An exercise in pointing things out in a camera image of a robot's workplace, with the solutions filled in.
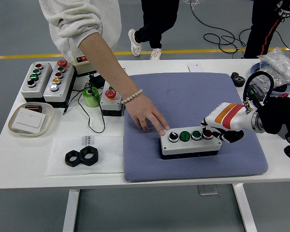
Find person's right hand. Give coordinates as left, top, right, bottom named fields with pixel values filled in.
left=125, top=93, right=170, bottom=136

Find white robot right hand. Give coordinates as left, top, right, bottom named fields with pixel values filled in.
left=200, top=102, right=254, bottom=144

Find grey four-button control box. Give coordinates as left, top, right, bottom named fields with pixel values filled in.
left=20, top=61, right=53, bottom=103
left=159, top=126, right=222, bottom=160

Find grey five-button control box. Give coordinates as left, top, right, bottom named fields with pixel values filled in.
left=100, top=82, right=125, bottom=117
left=43, top=59, right=75, bottom=108

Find black module with green terminals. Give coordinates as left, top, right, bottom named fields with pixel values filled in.
left=246, top=83, right=266, bottom=102

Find black gear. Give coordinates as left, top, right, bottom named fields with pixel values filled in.
left=231, top=71, right=246, bottom=87

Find blue-grey textured mat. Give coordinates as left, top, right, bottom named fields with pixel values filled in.
left=122, top=72, right=269, bottom=183

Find green film roll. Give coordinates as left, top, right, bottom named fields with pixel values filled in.
left=82, top=87, right=101, bottom=108

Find black power adapter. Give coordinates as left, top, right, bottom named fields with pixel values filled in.
left=88, top=74, right=106, bottom=88

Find black object on plate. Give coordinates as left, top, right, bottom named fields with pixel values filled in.
left=273, top=86, right=290, bottom=94

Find bag of metal washers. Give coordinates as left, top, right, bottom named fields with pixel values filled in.
left=247, top=67, right=290, bottom=92

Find white card with red mark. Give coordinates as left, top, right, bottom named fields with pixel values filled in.
left=187, top=62, right=203, bottom=73

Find bag of white plastic parts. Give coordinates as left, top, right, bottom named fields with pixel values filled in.
left=257, top=46, right=290, bottom=84

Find black hex nut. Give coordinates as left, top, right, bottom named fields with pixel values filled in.
left=64, top=149, right=84, bottom=167
left=78, top=145, right=99, bottom=166

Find person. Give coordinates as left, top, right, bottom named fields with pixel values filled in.
left=128, top=0, right=180, bottom=61
left=241, top=0, right=290, bottom=59
left=38, top=0, right=123, bottom=64

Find white table leg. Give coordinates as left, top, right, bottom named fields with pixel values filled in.
left=232, top=183, right=258, bottom=232
left=62, top=189, right=81, bottom=232

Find white printed plastic bag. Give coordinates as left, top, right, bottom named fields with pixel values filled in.
left=45, top=135, right=125, bottom=177

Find cream plastic tray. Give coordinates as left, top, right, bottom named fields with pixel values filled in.
left=8, top=102, right=55, bottom=137

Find black orange data glove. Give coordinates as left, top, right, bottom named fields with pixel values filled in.
left=275, top=0, right=290, bottom=19

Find beige bead bracelet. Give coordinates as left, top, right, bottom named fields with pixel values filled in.
left=120, top=88, right=144, bottom=105

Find cream three-button switch box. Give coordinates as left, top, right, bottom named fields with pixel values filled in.
left=70, top=55, right=97, bottom=77

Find grey under-table bracket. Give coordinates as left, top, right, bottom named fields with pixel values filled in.
left=197, top=185, right=219, bottom=196

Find thin black adapter cable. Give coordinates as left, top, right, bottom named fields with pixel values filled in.
left=62, top=72, right=106, bottom=133

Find black floor cable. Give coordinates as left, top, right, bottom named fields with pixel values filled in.
left=189, top=0, right=290, bottom=59

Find dark brown switch block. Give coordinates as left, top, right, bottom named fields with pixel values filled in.
left=25, top=104, right=43, bottom=114

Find white floor cable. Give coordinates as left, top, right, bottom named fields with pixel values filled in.
left=183, top=0, right=200, bottom=10

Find white wall switch panel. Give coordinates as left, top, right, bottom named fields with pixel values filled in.
left=13, top=107, right=46, bottom=133

